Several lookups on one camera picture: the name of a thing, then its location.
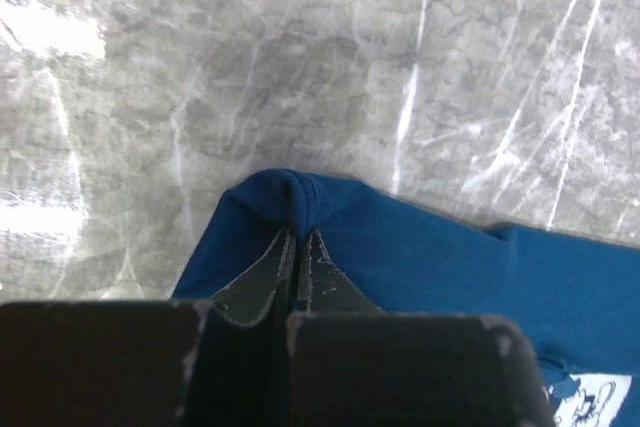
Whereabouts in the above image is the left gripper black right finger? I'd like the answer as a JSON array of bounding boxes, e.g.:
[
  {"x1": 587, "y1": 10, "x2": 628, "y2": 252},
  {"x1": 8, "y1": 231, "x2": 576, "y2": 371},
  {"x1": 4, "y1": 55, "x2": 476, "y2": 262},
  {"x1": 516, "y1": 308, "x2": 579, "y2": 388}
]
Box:
[{"x1": 286, "y1": 231, "x2": 553, "y2": 426}]

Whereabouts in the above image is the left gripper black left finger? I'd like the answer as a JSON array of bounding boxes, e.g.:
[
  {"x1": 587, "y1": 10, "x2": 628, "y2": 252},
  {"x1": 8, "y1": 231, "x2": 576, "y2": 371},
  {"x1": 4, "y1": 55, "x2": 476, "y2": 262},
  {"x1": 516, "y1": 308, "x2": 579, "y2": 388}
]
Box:
[{"x1": 1, "y1": 230, "x2": 296, "y2": 426}]

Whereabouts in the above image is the blue mickey mouse t-shirt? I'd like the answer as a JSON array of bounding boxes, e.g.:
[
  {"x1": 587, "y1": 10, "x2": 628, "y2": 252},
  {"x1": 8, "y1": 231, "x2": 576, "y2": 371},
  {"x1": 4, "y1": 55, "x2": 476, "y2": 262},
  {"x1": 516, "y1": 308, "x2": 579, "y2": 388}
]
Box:
[{"x1": 174, "y1": 169, "x2": 639, "y2": 426}]

